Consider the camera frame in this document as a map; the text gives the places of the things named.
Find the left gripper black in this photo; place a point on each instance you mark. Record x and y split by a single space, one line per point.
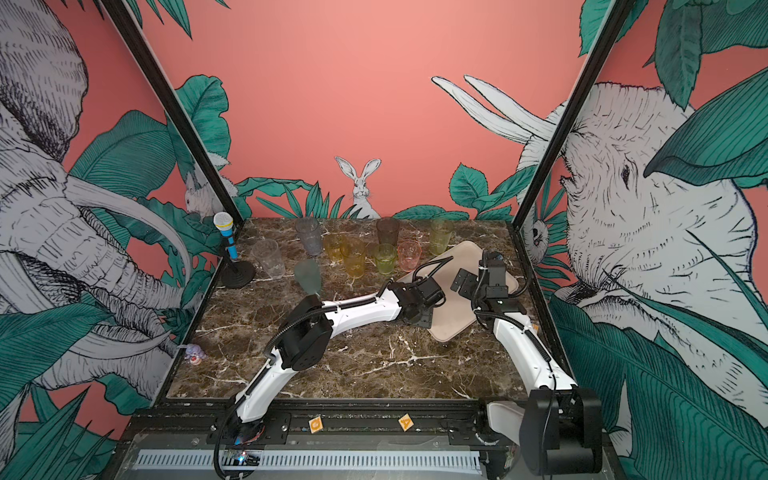
428 319

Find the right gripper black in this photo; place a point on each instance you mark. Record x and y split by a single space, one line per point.
474 280

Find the beige square tray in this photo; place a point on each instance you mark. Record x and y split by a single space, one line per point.
456 314

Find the amber plastic glass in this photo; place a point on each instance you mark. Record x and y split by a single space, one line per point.
334 245

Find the blue grey plastic glass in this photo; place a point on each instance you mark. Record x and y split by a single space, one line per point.
310 235

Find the clear plastic glass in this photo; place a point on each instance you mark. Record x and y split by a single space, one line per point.
268 256

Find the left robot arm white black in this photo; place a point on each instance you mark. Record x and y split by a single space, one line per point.
305 334

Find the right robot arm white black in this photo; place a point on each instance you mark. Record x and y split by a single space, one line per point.
558 429

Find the tall light green glass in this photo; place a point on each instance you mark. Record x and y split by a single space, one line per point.
440 236

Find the pink plastic glass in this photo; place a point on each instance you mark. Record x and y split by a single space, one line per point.
409 254

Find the green plastic glass short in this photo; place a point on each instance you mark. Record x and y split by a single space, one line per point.
385 258

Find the dark brown plastic glass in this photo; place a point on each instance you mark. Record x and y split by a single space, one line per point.
387 230

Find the yellow plastic glass front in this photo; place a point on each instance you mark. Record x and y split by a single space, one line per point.
354 257

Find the teal frosted glass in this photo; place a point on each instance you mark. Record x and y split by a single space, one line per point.
307 274

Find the toy microphone on stand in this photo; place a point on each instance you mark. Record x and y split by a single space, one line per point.
237 273

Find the small purple toy figure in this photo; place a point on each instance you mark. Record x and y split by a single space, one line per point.
194 354

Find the black front rail base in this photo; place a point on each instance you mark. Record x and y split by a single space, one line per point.
463 422

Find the left black frame post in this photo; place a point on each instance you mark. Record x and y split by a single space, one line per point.
127 27

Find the black frame post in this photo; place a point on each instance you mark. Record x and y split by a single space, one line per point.
612 24
127 27

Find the right black frame post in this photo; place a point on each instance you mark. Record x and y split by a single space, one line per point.
612 24

